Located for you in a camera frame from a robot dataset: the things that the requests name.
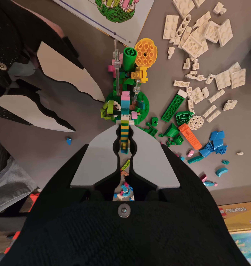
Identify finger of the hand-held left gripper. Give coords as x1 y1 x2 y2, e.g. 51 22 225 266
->
0 90 76 133
35 41 105 103

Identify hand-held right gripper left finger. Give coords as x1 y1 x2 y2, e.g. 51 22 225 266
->
70 125 120 188

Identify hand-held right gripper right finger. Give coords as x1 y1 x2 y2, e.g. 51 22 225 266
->
128 125 181 189

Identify striped fish brick model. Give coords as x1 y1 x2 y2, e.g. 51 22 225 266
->
116 91 136 154

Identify instruction booklet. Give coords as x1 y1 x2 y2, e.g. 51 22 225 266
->
53 0 155 47

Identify green lego plant model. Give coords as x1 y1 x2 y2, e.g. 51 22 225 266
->
100 38 158 125

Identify grey desk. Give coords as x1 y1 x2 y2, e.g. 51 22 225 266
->
0 0 251 207

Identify person's left hand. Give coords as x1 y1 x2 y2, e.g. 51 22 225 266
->
34 11 65 38

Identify orange brick separator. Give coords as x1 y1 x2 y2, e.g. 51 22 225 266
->
178 124 202 150

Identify white round gear brick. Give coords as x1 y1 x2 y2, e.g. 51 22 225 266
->
187 115 204 131

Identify pile of green brick pieces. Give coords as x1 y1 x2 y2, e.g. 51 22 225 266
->
138 94 195 147

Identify scattered colourful brick pieces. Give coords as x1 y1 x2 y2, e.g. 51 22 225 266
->
113 150 230 202

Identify pile of blue brick pieces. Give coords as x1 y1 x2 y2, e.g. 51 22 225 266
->
199 131 229 158

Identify person's grey sweater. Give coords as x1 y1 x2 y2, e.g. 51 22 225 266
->
0 135 39 216

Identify yellow brick set box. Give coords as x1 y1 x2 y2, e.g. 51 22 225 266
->
218 200 251 266

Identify pile of white brick pieces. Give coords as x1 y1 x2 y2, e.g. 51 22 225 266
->
163 0 247 123

